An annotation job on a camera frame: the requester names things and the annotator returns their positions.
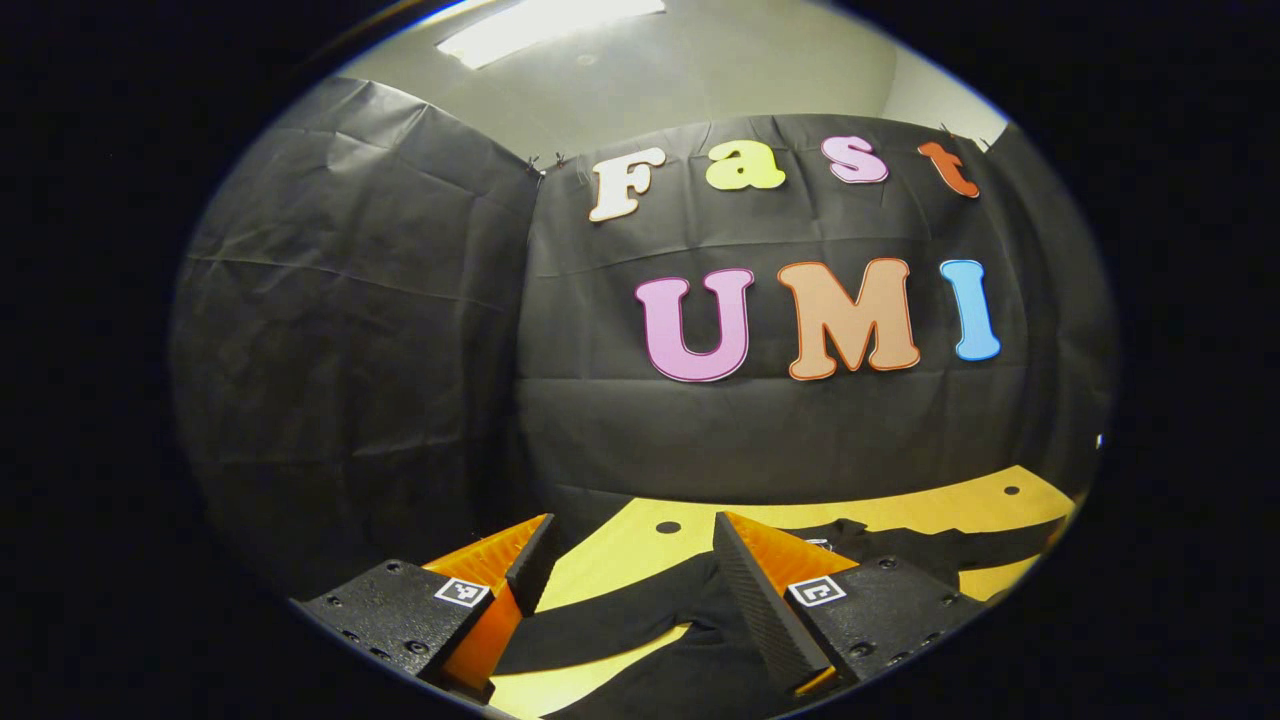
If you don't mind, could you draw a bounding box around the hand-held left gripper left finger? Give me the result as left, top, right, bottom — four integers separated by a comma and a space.
300, 514, 561, 701

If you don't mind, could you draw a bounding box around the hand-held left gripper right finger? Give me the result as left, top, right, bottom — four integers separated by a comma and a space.
713, 512, 986, 698

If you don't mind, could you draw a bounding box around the black garment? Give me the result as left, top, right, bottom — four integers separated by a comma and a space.
495, 518, 1066, 719

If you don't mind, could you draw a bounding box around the ceiling light panel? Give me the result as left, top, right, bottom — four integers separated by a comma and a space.
437, 0, 668, 71

